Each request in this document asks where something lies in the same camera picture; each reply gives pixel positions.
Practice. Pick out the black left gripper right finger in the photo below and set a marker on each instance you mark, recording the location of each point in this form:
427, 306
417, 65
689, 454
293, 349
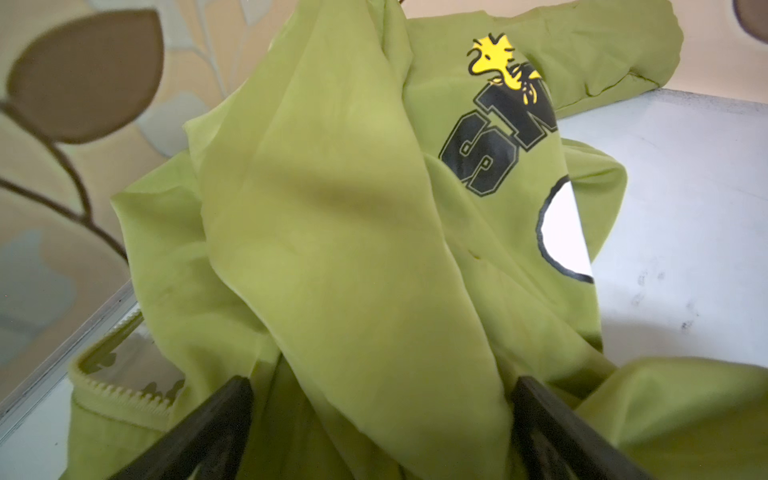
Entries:
555, 443

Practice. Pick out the green zip-up hooded jacket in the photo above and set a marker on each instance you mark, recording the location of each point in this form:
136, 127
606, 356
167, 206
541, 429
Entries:
383, 230

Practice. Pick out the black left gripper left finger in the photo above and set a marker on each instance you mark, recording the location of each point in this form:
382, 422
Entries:
207, 444

